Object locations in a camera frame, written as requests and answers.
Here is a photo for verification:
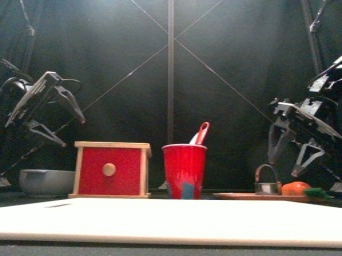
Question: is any grey bowl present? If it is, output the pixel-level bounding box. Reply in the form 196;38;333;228
18;168;77;197

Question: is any orange fruit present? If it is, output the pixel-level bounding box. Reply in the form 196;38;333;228
281;180;313;197

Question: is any green toy vegetable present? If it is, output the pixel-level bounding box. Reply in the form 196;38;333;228
304;187;335;201

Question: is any wooden tray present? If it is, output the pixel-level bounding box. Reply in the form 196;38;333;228
213;192;333;203

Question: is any red wooden drawer box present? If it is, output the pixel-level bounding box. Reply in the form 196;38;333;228
69;140;154;199

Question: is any red plastic cup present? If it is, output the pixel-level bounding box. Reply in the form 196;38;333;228
161;143;209;200

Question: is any white cutting board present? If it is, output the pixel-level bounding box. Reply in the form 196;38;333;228
0;197;342;250

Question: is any red handled utensil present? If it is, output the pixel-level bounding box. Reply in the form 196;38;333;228
189;121;212;146

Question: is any slanted metal frame pole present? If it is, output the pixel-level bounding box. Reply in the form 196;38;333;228
298;0;325;76

